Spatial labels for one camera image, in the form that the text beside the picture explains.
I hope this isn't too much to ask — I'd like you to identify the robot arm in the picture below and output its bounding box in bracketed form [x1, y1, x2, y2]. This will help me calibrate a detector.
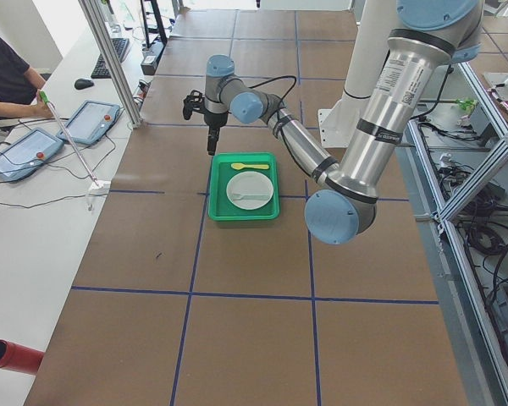
[202, 1, 483, 244]

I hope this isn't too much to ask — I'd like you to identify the black keyboard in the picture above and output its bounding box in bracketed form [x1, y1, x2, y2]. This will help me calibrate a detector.
[90, 37, 130, 80]

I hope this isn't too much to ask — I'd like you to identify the far blue teach pendant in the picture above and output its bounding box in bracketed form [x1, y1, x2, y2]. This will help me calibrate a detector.
[64, 100, 120, 145]

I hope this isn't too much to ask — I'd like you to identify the black computer mouse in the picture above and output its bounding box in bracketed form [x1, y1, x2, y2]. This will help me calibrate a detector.
[74, 78, 94, 91]

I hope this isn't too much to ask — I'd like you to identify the green plastic tray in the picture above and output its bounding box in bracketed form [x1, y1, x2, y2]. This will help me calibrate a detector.
[208, 152, 280, 222]

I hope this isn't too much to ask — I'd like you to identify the person in black shirt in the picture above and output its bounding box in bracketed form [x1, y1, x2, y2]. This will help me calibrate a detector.
[0, 37, 52, 118]

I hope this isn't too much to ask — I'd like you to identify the pale green plastic fork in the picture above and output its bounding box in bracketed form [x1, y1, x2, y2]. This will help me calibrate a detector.
[229, 193, 271, 200]

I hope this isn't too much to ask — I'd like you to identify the near blue teach pendant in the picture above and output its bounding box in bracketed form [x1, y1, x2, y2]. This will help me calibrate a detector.
[0, 128, 64, 182]

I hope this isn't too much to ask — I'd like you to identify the brown paper table cover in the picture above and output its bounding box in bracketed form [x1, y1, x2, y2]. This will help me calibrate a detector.
[26, 10, 467, 405]

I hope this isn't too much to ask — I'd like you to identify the black camera cable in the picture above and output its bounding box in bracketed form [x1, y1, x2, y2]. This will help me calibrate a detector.
[249, 74, 300, 123]

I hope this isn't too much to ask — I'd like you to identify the blue teach pendant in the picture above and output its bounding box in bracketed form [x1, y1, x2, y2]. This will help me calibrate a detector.
[64, 100, 120, 145]
[0, 128, 64, 182]

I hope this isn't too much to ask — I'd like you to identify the yellow plastic spoon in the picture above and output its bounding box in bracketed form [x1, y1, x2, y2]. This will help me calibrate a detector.
[230, 162, 269, 171]

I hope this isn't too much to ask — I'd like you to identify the metal reacher grabber tool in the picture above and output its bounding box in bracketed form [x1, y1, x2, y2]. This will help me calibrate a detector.
[37, 90, 111, 211]

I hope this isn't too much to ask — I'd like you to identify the red cylinder tube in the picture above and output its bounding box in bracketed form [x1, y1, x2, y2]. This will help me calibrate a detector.
[0, 339, 45, 376]

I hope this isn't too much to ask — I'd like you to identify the aluminium frame post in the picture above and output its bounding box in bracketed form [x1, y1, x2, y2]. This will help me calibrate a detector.
[78, 0, 142, 129]

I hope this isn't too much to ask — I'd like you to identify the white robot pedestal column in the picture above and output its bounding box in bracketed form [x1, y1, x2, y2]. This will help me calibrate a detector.
[318, 0, 399, 148]

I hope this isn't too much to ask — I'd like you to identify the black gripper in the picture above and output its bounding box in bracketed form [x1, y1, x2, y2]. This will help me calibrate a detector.
[204, 111, 228, 155]

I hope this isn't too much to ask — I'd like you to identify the white round plate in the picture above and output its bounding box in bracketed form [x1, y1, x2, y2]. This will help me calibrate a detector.
[226, 171, 274, 211]

